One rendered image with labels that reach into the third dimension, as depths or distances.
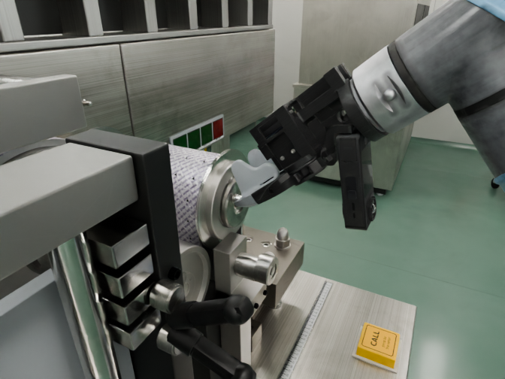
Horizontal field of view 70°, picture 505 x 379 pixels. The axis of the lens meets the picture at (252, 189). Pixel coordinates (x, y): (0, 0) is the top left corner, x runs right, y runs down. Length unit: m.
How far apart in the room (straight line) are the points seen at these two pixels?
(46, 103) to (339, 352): 0.67
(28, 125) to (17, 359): 0.13
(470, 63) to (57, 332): 0.33
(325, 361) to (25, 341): 0.63
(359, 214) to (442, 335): 1.84
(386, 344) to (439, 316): 1.55
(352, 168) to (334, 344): 0.48
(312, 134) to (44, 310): 0.30
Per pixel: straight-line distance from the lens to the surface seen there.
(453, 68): 0.34
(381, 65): 0.36
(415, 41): 0.35
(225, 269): 0.51
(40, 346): 0.21
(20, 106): 0.25
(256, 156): 0.48
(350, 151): 0.38
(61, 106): 0.26
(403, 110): 0.36
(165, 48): 0.89
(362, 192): 0.40
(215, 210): 0.48
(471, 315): 2.42
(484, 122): 0.35
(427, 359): 2.08
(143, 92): 0.84
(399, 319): 0.88
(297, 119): 0.39
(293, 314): 0.84
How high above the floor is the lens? 1.49
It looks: 26 degrees down
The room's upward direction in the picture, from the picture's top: straight up
